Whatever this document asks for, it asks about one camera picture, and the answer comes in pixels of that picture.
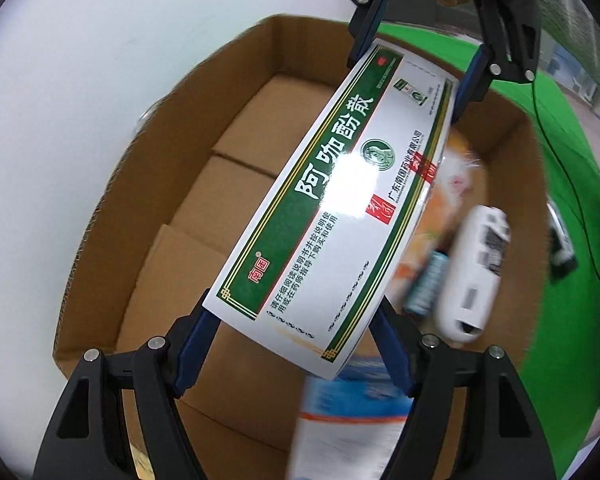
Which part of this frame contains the blue and white medicine box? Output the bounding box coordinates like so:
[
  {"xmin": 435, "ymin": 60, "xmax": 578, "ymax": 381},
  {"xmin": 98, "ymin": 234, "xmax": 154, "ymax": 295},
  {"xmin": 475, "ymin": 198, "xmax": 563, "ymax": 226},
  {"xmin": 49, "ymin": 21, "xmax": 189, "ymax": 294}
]
[{"xmin": 292, "ymin": 355, "xmax": 416, "ymax": 480}]

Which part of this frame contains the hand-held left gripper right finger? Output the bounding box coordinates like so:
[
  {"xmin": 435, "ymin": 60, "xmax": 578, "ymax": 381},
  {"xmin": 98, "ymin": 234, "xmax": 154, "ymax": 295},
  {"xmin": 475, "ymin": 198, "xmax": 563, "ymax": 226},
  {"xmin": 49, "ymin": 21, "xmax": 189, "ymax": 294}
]
[{"xmin": 372, "ymin": 305, "xmax": 571, "ymax": 480}]

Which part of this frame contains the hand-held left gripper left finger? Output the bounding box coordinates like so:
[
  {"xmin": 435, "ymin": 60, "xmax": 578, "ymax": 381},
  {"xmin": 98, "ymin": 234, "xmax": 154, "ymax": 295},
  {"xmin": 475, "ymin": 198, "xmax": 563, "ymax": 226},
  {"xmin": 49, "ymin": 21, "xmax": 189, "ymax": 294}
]
[{"xmin": 32, "ymin": 287, "xmax": 221, "ymax": 480}]

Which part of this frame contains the black cable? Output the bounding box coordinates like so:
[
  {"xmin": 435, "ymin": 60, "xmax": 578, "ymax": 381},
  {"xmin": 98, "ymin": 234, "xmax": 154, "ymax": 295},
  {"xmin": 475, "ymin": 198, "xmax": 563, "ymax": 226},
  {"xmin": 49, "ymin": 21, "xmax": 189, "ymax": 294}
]
[{"xmin": 530, "ymin": 77, "xmax": 600, "ymax": 291}]

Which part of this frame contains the brown cardboard box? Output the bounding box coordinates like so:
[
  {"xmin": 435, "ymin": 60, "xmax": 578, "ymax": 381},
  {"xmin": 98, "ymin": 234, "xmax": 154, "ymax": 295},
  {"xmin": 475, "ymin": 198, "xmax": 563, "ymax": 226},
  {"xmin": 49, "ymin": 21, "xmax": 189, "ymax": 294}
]
[{"xmin": 52, "ymin": 14, "xmax": 553, "ymax": 480}]

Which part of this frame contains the green and white medicine box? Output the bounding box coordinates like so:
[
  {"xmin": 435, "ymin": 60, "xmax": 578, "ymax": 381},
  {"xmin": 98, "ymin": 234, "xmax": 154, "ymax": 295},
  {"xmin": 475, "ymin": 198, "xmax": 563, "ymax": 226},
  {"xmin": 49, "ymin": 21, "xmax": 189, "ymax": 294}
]
[{"xmin": 201, "ymin": 44, "xmax": 457, "ymax": 381}]

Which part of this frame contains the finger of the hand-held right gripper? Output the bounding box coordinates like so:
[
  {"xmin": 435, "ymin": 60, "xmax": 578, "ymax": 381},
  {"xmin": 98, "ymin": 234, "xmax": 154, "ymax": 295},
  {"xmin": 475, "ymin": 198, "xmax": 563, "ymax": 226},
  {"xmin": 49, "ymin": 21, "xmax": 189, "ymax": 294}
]
[
  {"xmin": 328, "ymin": 0, "xmax": 431, "ymax": 67},
  {"xmin": 452, "ymin": 0, "xmax": 541, "ymax": 126}
]

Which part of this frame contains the green tablecloth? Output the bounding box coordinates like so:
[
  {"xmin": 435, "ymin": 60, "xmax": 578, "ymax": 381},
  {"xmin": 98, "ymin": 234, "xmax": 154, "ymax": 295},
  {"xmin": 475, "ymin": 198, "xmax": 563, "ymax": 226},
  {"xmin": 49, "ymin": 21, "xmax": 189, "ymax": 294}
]
[{"xmin": 380, "ymin": 22, "xmax": 600, "ymax": 480}]

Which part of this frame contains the black and white small gadget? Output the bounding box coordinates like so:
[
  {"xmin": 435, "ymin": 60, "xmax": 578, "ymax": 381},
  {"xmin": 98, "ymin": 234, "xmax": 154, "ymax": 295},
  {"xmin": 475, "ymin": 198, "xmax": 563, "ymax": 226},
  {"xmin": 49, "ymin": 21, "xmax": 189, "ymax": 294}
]
[{"xmin": 547, "ymin": 202, "xmax": 577, "ymax": 273}]

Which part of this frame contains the orange snack packet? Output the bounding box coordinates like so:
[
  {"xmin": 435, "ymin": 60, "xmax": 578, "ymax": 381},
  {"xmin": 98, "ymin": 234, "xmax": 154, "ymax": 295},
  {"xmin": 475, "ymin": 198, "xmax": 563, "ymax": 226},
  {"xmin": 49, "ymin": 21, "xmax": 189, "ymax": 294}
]
[{"xmin": 390, "ymin": 130, "xmax": 487, "ymax": 306}]

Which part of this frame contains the small teal tube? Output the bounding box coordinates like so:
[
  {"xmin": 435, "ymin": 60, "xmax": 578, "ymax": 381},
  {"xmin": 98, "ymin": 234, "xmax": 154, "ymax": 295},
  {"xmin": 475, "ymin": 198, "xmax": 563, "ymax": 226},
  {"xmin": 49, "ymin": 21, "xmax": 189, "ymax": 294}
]
[{"xmin": 404, "ymin": 251, "xmax": 449, "ymax": 316}]

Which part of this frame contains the white plastic bottle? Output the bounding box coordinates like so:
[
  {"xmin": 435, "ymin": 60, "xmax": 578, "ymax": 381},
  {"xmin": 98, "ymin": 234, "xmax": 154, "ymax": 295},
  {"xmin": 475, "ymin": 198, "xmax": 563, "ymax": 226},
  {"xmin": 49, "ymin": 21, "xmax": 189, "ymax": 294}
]
[{"xmin": 436, "ymin": 205, "xmax": 512, "ymax": 345}]

